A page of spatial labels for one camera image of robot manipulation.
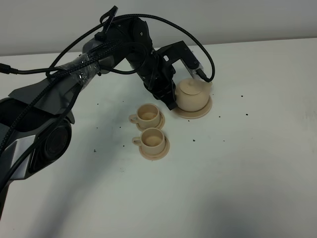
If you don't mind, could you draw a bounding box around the near beige teacup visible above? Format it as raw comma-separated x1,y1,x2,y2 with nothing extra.
132,127,165,156

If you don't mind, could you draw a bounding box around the far small beige saucer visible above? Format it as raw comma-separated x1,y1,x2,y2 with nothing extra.
136,112,165,131

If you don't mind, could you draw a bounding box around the beige teacup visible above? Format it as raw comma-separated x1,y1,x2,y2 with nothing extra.
132,127,165,156
129,104,160,129

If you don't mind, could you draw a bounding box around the near small beige saucer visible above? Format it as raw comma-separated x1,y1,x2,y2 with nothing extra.
139,138,170,161

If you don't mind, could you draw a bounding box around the small beige saucer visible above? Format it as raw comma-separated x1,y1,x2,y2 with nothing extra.
139,138,170,161
136,112,165,131

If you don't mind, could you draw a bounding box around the beige ceramic teapot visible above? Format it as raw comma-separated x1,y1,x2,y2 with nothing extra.
175,78,212,112

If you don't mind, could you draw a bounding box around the far beige teacup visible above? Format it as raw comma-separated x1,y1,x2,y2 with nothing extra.
129,104,160,129

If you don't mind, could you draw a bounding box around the large beige teapot saucer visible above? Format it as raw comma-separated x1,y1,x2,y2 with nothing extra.
172,96,212,119

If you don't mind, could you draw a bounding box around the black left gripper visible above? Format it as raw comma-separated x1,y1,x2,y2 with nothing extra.
126,44,177,111

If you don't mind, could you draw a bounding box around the black braided left camera cable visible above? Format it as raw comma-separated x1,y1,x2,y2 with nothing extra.
0,6,215,154

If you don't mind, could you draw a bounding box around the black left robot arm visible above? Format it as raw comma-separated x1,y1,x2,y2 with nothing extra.
0,14,176,200

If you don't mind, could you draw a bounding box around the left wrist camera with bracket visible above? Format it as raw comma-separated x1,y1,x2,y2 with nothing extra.
157,41,204,75

